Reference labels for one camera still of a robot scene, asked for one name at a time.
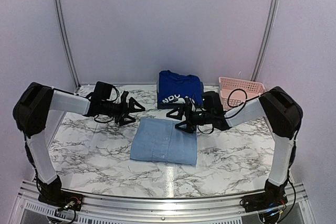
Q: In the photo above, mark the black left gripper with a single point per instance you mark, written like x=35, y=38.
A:
x=125, y=110

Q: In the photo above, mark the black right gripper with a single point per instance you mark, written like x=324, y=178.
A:
x=189, y=128

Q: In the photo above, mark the royal blue printed t-shirt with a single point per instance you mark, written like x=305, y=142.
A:
x=173, y=88

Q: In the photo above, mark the light blue shirt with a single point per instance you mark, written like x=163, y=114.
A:
x=157, y=140

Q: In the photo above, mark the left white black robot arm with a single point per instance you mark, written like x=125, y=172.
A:
x=31, y=113

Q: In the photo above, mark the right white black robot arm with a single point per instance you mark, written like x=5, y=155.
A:
x=284, y=116

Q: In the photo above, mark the pink perforated plastic basket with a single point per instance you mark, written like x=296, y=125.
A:
x=233, y=92

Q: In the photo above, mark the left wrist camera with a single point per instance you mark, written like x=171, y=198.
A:
x=123, y=97

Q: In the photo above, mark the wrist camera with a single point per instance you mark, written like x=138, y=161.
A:
x=190, y=104
x=123, y=97

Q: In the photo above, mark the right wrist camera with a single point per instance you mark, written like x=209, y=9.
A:
x=190, y=104

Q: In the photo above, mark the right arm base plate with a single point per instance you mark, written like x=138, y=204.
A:
x=260, y=201

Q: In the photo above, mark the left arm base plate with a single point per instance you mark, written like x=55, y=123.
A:
x=66, y=201

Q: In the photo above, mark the aluminium front rail frame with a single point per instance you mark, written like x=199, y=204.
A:
x=111, y=209

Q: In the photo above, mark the left aluminium corner post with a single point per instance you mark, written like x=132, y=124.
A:
x=66, y=43

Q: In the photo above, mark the aluminium corner post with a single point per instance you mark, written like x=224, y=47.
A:
x=265, y=39
x=66, y=43

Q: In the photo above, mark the right aluminium corner post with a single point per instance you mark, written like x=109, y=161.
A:
x=265, y=39

